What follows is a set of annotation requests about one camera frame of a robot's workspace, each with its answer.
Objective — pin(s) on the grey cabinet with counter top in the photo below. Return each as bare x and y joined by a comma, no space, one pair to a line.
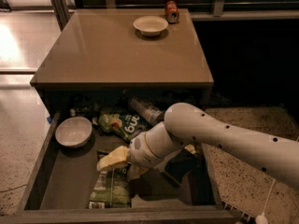
100,49

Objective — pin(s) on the open grey top drawer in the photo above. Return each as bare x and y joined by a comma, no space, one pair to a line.
59,187

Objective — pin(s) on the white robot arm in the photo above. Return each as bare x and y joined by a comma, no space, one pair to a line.
186,124

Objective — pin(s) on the green jalapeno chip bag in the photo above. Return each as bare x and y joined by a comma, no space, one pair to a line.
111,190

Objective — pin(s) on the blue yellow sponge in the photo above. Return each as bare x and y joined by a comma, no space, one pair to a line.
179,166

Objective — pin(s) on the dark crumpled bag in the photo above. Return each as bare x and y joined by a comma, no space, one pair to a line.
82,106

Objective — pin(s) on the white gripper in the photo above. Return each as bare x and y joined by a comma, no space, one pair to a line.
139,153

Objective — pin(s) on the orange soda can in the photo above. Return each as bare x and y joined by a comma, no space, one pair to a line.
171,11

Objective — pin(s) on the green snack bag white logo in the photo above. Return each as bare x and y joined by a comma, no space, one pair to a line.
121,122

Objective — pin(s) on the clear plastic water bottle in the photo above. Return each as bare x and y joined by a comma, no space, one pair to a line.
147,110

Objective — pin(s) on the white bowl in drawer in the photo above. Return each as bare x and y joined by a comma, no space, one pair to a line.
74,132

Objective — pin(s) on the metal window frame rail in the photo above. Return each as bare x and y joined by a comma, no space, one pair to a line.
174,0

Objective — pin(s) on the white bowl on counter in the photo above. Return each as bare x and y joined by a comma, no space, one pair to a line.
150,25

